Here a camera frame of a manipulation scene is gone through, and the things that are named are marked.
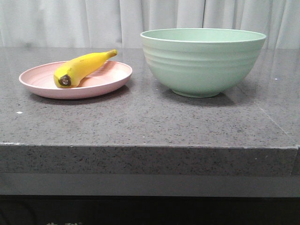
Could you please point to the yellow banana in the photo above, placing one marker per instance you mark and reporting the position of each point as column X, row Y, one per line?
column 71, row 73

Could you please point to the green ribbed bowl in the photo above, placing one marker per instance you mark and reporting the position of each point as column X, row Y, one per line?
column 201, row 62

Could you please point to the pink plate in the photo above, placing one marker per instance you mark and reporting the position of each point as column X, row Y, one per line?
column 110, row 77

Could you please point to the white curtain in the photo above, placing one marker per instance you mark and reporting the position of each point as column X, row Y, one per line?
column 118, row 23

